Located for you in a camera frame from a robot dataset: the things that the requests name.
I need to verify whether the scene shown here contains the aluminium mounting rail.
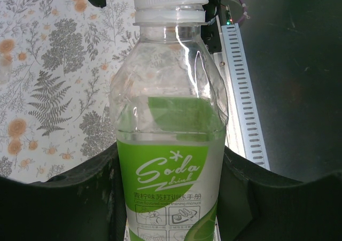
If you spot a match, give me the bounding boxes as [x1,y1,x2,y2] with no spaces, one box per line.
[212,51,248,159]

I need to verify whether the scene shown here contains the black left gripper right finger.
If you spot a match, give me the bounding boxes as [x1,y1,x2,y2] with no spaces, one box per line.
[215,144,342,241]

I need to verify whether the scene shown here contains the floral patterned table cover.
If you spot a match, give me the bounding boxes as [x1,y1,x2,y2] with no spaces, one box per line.
[0,0,150,184]

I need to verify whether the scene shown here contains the grey slotted cable duct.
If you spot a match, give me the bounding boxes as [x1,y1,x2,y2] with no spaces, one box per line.
[217,24,271,170]

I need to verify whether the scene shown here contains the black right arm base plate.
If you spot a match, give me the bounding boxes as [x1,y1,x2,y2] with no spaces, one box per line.
[200,24,223,54]

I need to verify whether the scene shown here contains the clear bottle light green label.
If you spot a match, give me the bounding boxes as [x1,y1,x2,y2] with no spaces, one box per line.
[110,7,230,241]

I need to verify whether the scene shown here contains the small circuit board green light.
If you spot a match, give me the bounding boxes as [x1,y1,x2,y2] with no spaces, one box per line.
[223,3,234,26]

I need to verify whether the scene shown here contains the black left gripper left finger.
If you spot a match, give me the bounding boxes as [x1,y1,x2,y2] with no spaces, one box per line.
[0,141,128,241]

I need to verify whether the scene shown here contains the short purple cable loop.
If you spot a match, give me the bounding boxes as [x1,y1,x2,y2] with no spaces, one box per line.
[227,0,251,27]

